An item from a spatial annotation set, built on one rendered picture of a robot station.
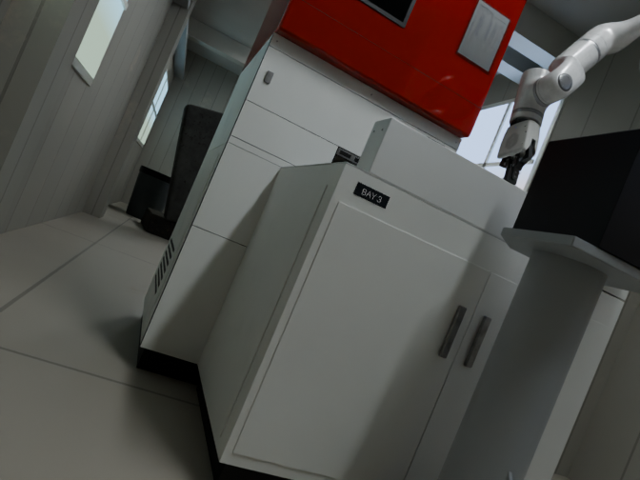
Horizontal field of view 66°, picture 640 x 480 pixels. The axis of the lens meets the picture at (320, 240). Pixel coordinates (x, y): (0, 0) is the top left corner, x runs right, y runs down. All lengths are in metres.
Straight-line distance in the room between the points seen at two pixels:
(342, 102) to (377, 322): 0.89
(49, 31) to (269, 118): 0.86
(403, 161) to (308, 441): 0.70
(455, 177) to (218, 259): 0.85
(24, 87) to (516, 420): 1.88
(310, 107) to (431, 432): 1.11
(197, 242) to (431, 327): 0.83
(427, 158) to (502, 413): 0.59
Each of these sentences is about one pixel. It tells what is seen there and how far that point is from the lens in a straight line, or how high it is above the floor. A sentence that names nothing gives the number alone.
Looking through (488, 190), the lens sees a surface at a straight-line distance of 1.33.
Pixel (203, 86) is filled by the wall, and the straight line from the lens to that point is 9.49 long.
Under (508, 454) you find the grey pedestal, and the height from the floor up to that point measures 0.37.
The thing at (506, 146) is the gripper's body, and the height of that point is 1.07.
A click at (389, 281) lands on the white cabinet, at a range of 1.21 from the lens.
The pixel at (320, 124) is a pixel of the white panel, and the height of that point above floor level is 1.02.
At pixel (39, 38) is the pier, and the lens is 2.15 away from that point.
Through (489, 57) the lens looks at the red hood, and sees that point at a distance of 2.09.
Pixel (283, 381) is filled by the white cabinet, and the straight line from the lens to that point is 1.19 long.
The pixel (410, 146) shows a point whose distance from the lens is 1.22.
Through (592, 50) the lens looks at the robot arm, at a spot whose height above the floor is 1.44.
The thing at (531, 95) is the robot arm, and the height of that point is 1.21.
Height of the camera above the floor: 0.62
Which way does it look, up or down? 1 degrees up
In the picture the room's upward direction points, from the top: 23 degrees clockwise
